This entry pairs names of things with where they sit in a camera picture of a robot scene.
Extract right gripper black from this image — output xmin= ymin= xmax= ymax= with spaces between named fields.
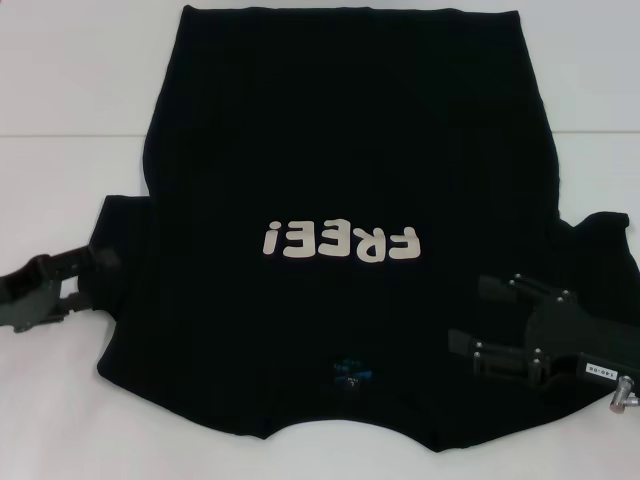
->
xmin=447 ymin=272 xmax=640 ymax=390

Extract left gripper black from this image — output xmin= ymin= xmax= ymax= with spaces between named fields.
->
xmin=0 ymin=244 xmax=124 ymax=335

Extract black shirt with FREE print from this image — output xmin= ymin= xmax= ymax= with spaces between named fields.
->
xmin=91 ymin=4 xmax=640 ymax=441

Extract right arm silver cable plug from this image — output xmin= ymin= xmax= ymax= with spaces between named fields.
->
xmin=606 ymin=375 xmax=640 ymax=415

